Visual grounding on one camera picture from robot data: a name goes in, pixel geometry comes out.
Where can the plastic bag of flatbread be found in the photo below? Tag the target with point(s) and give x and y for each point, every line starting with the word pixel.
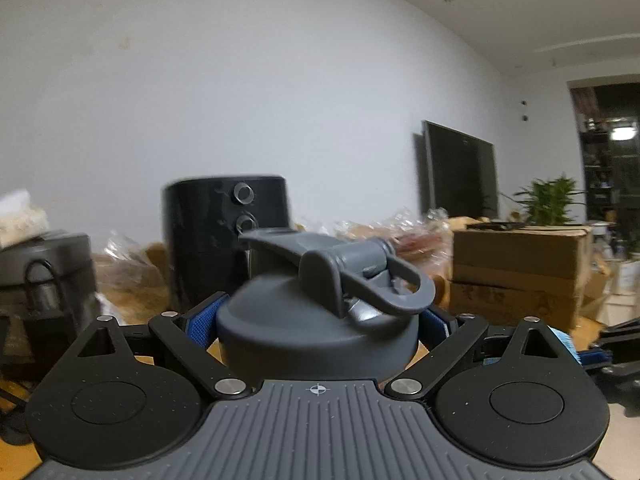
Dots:
pixel 130 270

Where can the grey electric cooker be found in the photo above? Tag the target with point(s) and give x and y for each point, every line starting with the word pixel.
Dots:
pixel 65 260

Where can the black air fryer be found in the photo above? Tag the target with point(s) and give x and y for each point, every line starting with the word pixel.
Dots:
pixel 200 240

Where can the large cardboard box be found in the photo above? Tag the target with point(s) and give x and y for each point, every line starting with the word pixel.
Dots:
pixel 510 260

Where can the tissue box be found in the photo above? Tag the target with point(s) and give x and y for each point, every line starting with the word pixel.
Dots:
pixel 20 220

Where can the black television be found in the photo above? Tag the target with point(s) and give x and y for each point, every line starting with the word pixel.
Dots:
pixel 460 170

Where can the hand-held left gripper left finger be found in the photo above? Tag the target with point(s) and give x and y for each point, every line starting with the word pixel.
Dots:
pixel 202 322

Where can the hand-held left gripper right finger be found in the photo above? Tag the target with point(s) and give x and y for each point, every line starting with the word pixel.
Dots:
pixel 436 326

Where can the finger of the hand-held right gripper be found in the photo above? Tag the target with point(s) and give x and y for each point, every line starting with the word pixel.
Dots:
pixel 625 335
pixel 622 370

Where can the black flat device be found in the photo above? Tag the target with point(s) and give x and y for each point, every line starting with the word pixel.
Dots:
pixel 495 225

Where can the green potted plant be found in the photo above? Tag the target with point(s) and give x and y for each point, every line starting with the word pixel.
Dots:
pixel 547 200

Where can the black power adapter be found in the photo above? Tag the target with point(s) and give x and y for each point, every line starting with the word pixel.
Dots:
pixel 45 332

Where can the clear plastic food bag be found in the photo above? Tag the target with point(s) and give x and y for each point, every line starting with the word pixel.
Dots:
pixel 425 240

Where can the dark shelving unit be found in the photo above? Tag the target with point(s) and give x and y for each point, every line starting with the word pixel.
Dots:
pixel 610 160

